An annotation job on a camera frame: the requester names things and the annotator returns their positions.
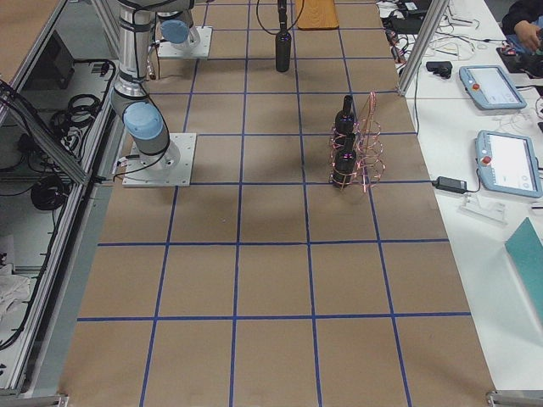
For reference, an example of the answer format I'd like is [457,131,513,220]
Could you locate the blue teach pendant near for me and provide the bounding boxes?
[475,131,542,198]

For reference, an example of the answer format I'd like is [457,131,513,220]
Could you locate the white crumpled cloth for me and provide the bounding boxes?
[0,263,31,319]

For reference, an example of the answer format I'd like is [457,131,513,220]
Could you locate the clear acrylic stand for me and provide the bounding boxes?
[459,193,507,226]

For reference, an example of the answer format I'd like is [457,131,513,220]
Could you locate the black cable coil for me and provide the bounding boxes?
[30,174,65,212]

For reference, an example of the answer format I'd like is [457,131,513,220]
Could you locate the dark wine bottle front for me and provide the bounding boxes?
[332,133,356,188]

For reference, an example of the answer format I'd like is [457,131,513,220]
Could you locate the blue teach pendant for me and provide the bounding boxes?
[459,65,527,110]
[475,131,542,198]

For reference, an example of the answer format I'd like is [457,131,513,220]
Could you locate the teal folder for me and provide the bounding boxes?
[505,218,543,314]

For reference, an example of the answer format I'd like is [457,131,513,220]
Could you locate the copper wire bottle basket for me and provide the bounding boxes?
[329,92,386,192]

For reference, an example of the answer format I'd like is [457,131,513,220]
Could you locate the wooden tray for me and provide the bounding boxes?
[294,0,339,31]

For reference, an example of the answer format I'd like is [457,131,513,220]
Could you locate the black handheld device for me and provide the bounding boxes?
[426,61,452,79]

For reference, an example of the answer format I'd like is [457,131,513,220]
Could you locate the blue teach pendant far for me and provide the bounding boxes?
[459,65,527,110]

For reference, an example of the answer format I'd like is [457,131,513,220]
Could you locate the aluminium frame post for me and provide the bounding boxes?
[397,0,449,97]

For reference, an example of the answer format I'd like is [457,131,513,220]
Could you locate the person hand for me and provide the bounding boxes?
[514,20,540,52]

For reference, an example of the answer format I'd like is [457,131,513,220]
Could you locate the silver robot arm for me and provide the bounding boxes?
[157,10,200,50]
[110,1,199,171]

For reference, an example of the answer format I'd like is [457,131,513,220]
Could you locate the dark wine bottle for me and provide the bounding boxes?
[275,30,292,73]
[332,133,356,188]
[334,95,355,135]

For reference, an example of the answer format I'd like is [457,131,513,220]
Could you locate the black power adapter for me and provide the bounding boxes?
[432,176,467,194]

